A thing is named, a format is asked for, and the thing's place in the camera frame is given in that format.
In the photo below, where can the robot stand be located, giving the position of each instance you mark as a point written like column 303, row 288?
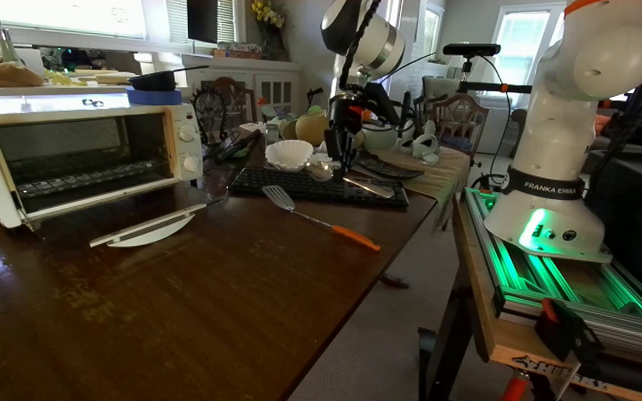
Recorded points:
column 527, row 334

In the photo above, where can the white hand controller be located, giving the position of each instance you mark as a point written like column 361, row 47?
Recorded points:
column 425, row 145

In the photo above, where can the black pan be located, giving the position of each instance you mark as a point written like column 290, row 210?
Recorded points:
column 154, row 81

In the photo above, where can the yellow round bowl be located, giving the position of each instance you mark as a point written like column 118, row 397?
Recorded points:
column 311, row 128

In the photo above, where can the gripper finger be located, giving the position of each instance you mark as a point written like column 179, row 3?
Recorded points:
column 332, row 146
column 349, row 156

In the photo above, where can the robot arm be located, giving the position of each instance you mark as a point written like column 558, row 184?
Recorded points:
column 555, row 139

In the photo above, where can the black and orange clamp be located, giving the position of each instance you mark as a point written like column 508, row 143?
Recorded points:
column 566, row 331

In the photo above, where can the white cabinet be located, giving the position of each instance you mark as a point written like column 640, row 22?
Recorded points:
column 265, row 83

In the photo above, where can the wooden chair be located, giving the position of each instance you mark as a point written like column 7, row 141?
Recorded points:
column 460, row 120
column 237, row 100

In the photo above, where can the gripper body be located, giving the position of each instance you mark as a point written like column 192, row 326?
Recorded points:
column 345, row 113

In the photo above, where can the black keyboard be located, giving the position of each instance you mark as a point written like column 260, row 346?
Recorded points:
column 298, row 186

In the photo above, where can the white toaster oven knob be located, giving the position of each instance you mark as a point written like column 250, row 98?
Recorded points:
column 188, row 132
column 190, row 164

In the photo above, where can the window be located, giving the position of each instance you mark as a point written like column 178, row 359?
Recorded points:
column 527, row 44

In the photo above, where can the black monitor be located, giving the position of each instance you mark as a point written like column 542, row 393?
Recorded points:
column 202, row 19

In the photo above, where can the white toaster oven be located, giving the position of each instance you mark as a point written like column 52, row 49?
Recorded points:
column 76, row 161

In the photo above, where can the pale green bowl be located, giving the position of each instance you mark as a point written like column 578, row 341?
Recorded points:
column 379, row 137

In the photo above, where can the black plate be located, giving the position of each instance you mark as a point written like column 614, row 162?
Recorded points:
column 390, row 169

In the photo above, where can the white paper coffee filter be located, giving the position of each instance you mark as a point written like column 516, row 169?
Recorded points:
column 289, row 154

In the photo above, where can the toaster oven door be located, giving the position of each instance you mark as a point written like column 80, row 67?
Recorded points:
column 148, row 225

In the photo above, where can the beige table runner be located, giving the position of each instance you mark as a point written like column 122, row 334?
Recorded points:
column 438, row 172

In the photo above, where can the camera on mount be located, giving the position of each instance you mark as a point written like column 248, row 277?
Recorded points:
column 471, row 50

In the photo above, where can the yellow flowers in vase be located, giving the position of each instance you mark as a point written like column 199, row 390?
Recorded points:
column 270, row 22

